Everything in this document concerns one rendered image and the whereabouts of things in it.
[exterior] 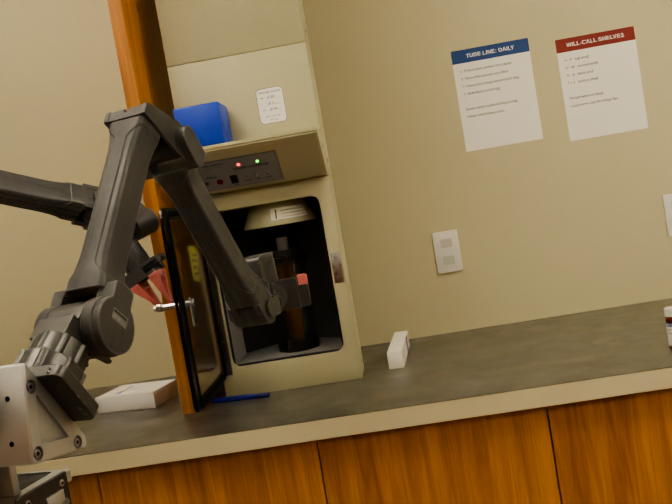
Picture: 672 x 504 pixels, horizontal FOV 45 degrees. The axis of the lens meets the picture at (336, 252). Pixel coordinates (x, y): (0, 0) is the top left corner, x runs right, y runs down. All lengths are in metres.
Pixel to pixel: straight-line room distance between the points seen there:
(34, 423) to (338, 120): 1.49
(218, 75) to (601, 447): 1.13
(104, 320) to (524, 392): 0.84
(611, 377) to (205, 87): 1.06
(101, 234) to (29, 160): 1.34
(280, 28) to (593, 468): 1.13
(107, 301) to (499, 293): 1.42
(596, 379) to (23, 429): 1.04
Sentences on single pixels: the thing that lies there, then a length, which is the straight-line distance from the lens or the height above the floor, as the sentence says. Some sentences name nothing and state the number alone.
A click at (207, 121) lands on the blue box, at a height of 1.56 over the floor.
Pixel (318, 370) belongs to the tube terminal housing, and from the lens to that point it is 1.86.
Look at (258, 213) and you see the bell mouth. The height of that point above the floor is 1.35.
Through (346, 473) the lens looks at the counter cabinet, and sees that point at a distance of 1.64.
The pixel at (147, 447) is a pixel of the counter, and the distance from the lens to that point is 1.66.
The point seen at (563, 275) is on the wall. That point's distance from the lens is 2.30.
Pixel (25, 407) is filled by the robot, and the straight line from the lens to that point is 0.96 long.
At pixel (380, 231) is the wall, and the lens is 2.25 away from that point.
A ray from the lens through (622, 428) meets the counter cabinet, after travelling 1.67.
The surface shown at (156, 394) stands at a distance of 1.98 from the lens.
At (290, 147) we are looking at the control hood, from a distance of 1.74.
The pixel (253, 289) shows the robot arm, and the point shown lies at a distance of 1.48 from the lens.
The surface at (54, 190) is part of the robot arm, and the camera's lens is 1.65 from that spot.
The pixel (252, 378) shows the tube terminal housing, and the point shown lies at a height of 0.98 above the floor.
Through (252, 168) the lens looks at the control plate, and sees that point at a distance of 1.77.
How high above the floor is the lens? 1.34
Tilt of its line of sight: 3 degrees down
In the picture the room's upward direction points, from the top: 10 degrees counter-clockwise
